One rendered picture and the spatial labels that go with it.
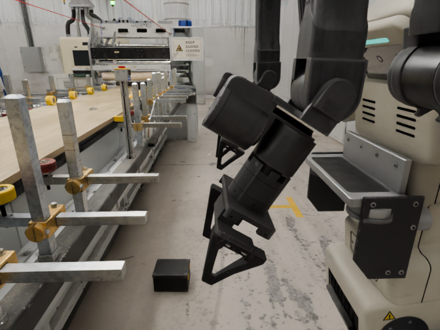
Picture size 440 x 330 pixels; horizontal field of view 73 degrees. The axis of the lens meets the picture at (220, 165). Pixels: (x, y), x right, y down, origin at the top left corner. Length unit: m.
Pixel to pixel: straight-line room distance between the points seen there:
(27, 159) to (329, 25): 0.78
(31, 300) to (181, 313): 0.99
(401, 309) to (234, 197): 0.47
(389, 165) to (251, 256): 0.34
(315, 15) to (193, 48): 4.48
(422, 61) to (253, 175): 0.22
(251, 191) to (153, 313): 1.49
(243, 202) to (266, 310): 1.45
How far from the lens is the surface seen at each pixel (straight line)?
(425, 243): 0.72
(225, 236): 0.32
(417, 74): 0.40
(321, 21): 0.33
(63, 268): 0.76
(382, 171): 0.62
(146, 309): 1.81
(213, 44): 11.14
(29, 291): 0.95
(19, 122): 0.89
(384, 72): 0.65
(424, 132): 0.57
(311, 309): 1.84
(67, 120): 1.12
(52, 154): 1.41
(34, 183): 0.93
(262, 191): 0.35
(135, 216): 0.93
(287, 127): 0.33
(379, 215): 0.55
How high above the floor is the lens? 1.25
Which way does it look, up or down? 19 degrees down
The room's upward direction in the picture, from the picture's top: straight up
